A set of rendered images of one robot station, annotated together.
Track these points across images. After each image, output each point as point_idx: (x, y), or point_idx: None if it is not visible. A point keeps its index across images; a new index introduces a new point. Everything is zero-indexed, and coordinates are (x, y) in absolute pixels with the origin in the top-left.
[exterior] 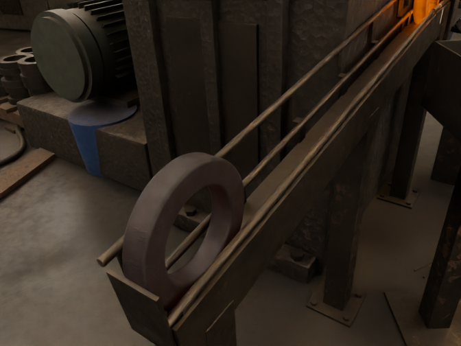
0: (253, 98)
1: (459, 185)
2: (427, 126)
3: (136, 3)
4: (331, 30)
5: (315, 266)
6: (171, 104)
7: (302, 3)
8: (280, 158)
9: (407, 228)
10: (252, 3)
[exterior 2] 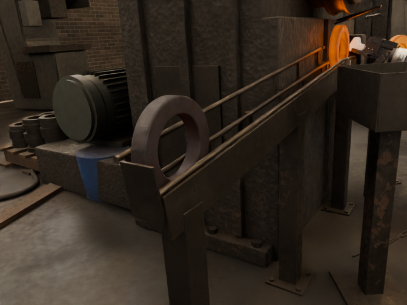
0: (218, 118)
1: (370, 166)
2: (359, 163)
3: (134, 60)
4: (269, 64)
5: (272, 253)
6: None
7: (248, 48)
8: None
9: (346, 229)
10: (215, 51)
